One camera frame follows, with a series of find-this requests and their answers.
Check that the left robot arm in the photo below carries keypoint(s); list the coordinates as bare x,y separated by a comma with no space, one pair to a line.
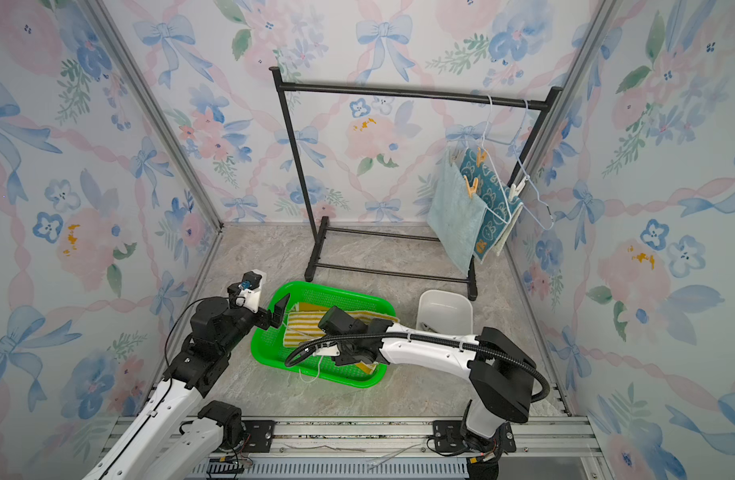
181,384

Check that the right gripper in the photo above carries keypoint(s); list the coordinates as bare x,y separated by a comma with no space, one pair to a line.
343,358

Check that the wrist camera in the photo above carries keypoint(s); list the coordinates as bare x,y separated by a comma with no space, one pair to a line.
247,293
327,350

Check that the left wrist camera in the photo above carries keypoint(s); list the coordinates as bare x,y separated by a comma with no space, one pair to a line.
247,293

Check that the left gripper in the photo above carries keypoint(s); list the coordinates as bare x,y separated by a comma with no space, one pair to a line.
266,315

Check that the teal patterned towel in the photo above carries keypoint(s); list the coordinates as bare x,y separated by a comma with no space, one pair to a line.
500,215

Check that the orange clothespin upper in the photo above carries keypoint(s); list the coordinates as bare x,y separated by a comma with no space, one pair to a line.
482,157

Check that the white plastic bin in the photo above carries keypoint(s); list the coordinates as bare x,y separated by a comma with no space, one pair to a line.
447,312

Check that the orange clothespin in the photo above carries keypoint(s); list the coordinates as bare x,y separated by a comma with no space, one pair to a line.
482,157
472,186

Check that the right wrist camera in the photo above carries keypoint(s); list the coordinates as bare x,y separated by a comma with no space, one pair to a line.
327,350

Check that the white clothespin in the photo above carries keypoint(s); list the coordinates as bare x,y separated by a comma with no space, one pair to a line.
515,190

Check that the orange clothespin lower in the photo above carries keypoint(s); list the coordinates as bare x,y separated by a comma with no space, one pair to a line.
472,186

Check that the light green towel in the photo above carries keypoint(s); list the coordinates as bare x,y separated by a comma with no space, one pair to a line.
455,219

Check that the white wire hanger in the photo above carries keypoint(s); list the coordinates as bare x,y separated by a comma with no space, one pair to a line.
359,375

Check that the yellow striped towel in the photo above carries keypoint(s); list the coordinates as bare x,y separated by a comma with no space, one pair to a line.
303,323

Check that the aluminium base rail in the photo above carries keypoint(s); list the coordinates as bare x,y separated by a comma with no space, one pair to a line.
351,448

